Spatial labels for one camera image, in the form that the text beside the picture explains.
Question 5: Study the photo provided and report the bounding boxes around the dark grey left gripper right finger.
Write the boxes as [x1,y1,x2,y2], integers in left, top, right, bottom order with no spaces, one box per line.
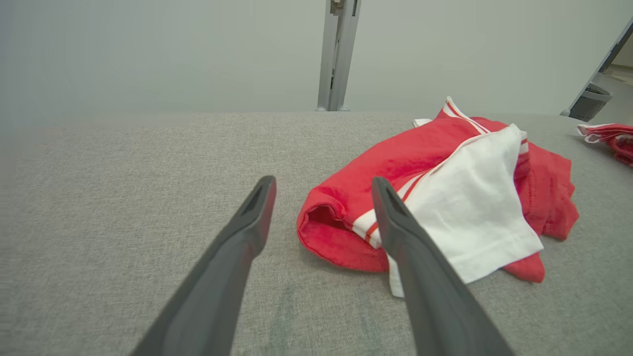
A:
[371,177,515,356]

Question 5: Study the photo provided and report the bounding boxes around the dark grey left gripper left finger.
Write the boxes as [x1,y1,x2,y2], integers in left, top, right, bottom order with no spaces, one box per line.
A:
[130,176,277,356]

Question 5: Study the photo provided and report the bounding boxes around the red jersey with white sleeves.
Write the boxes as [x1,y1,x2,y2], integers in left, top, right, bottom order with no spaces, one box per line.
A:
[297,96,579,298]

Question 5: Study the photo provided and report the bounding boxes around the red Bulls shorts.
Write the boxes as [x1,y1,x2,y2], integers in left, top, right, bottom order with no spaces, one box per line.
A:
[576,123,633,166]

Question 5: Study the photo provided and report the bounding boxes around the grey waste bin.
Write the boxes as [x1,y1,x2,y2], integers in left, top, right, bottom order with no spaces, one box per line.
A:
[569,83,613,122]

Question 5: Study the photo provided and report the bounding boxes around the grey partition post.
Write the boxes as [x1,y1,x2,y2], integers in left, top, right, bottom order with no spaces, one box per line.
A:
[316,0,362,112]

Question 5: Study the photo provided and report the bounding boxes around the grey slanted partition frame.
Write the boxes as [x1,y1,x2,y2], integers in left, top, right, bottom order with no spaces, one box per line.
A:
[561,17,633,117]

